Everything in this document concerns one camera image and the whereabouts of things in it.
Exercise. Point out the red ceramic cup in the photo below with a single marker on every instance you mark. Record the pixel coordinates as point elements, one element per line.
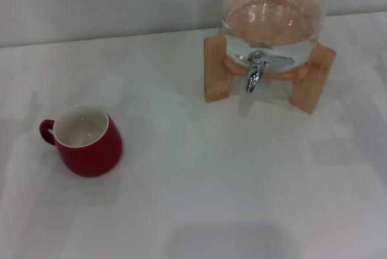
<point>90,159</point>

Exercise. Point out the wooden dispenser stand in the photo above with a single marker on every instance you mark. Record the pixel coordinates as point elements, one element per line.
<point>216,71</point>

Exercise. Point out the chrome faucet tap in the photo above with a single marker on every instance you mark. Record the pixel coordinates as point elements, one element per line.
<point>254,77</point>

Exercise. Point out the glass water dispenser jar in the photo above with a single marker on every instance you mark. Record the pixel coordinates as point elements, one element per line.
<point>272,14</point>

